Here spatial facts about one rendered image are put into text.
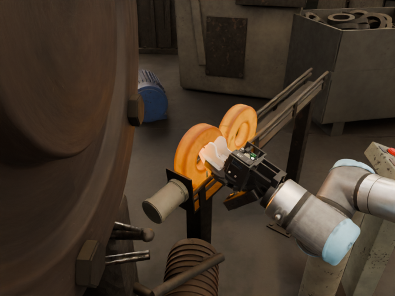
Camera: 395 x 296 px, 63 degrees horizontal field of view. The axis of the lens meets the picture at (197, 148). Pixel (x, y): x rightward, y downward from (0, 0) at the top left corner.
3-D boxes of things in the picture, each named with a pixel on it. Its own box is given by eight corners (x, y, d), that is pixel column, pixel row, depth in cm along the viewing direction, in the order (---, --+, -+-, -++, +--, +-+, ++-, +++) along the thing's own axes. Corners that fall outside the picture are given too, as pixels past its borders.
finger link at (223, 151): (210, 124, 75) (241, 145, 72) (204, 143, 79) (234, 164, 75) (201, 128, 73) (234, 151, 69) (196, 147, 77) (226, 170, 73)
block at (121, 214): (74, 316, 60) (42, 221, 47) (90, 278, 67) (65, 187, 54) (131, 320, 59) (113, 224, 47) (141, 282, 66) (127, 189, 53)
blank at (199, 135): (168, 140, 69) (180, 145, 67) (213, 112, 78) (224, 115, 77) (176, 195, 77) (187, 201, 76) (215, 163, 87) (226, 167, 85)
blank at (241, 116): (214, 117, 79) (226, 121, 77) (248, 94, 88) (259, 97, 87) (215, 167, 87) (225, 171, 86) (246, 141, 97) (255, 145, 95)
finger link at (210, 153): (201, 128, 73) (234, 151, 69) (196, 147, 77) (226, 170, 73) (193, 133, 71) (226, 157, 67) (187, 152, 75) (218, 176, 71)
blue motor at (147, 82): (130, 131, 239) (124, 87, 221) (123, 102, 286) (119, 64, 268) (171, 126, 246) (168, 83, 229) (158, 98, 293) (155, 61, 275)
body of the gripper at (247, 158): (245, 138, 71) (293, 170, 66) (234, 165, 76) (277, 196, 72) (226, 152, 66) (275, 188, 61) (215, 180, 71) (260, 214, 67)
